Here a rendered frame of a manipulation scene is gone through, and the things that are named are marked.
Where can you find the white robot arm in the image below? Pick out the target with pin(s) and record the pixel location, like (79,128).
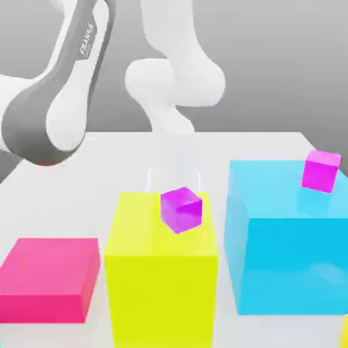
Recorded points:
(174,68)

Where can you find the small magenta cube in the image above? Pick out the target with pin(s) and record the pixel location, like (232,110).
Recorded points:
(319,172)
(180,210)

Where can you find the small yellow cube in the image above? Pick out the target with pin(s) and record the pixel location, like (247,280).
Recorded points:
(344,333)

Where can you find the large yellow box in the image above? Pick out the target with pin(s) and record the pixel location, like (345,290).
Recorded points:
(160,293)

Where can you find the large cyan box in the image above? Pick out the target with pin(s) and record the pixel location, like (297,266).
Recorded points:
(288,261)

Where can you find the large pink box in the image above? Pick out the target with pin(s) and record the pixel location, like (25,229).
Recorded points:
(49,274)

